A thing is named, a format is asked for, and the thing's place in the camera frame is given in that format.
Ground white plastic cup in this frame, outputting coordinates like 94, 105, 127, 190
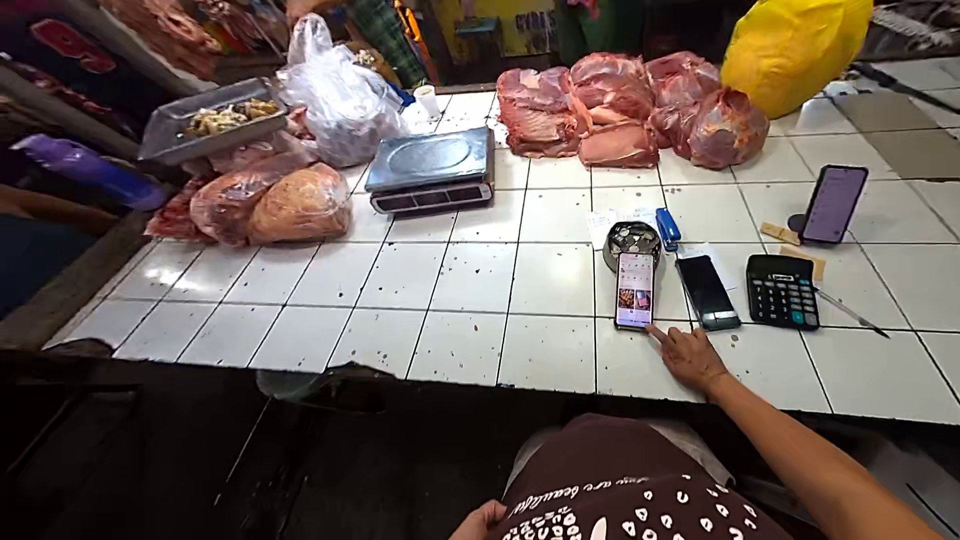
412, 84, 442, 120

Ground plastic bag of orange meat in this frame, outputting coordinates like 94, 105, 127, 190
247, 162, 354, 244

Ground person's left hand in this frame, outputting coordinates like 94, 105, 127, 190
448, 500, 509, 540

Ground grey metal tray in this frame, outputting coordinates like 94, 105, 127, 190
137, 77, 290, 167

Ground red raw meat piece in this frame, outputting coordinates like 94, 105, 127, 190
144, 177, 219, 243

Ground long black knife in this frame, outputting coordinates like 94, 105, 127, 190
849, 61, 960, 116

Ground white paper slip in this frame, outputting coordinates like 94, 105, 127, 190
586, 210, 636, 251

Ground white paper sheet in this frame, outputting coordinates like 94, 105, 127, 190
678, 242, 740, 292

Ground blue stapler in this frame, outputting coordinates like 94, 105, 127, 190
655, 207, 682, 252

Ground digital weighing scale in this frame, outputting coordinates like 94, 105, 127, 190
364, 126, 497, 218

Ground pile of raw meat cuts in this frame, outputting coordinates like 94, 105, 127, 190
495, 51, 771, 171

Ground clear thin pen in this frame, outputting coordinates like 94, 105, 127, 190
816, 288, 891, 339

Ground plastic bag of pinkish meat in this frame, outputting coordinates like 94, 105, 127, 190
189, 142, 315, 248

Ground smartphone with pale purple screen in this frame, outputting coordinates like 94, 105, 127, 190
801, 165, 870, 246

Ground blue stool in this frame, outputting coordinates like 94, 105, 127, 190
454, 16, 502, 58

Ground round black coin bowl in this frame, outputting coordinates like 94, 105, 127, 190
603, 220, 663, 273

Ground green checkered cloth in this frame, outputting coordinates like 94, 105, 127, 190
342, 0, 427, 90

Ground person's right hand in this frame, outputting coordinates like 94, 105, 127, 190
646, 324, 729, 395

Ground smartphone with lit colourful screen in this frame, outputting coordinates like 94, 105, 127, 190
614, 252, 657, 332

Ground person's legs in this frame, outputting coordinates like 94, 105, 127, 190
504, 417, 737, 496

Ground brown paper piece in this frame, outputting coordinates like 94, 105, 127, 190
779, 245, 827, 283

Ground yellowish meat scraps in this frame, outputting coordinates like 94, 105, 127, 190
183, 99, 281, 140

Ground black calculator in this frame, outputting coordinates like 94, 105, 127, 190
746, 254, 822, 331

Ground person's right forearm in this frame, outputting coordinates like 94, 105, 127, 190
708, 373, 943, 540

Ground purple blue bottle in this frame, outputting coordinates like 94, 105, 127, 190
10, 133, 168, 212

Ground pile of coins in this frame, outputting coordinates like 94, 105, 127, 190
611, 224, 658, 254

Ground dark cloth with red print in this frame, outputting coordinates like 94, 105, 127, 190
0, 0, 151, 99

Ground hanging raw meat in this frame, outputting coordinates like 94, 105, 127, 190
90, 0, 309, 82

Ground large yellow plastic bag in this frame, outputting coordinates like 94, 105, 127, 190
720, 0, 876, 121

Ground white translucent plastic bag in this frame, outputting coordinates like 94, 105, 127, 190
276, 12, 411, 169

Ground black smartphone with dark screen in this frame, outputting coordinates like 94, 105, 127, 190
675, 255, 742, 332

